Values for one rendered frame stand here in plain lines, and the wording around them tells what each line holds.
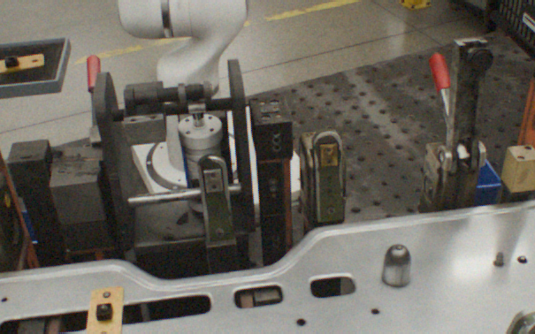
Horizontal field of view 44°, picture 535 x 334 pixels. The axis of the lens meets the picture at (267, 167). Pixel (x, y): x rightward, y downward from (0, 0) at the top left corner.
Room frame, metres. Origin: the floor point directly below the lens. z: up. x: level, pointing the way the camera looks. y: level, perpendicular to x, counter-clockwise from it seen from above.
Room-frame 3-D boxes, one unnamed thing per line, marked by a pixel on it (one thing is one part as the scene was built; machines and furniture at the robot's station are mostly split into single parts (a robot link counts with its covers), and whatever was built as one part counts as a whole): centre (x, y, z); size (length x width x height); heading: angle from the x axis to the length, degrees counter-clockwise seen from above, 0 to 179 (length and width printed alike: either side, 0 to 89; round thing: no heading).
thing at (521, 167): (0.69, -0.34, 0.88); 0.04 x 0.04 x 0.36; 6
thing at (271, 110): (0.75, -0.01, 0.91); 0.07 x 0.05 x 0.42; 6
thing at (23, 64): (0.83, 0.34, 1.17); 0.08 x 0.04 x 0.01; 105
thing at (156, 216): (0.73, 0.12, 0.94); 0.18 x 0.13 x 0.49; 96
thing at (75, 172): (0.71, 0.25, 0.89); 0.13 x 0.11 x 0.38; 6
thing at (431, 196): (0.72, -0.25, 0.88); 0.07 x 0.06 x 0.35; 6
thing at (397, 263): (0.55, -0.14, 1.02); 0.03 x 0.03 x 0.07
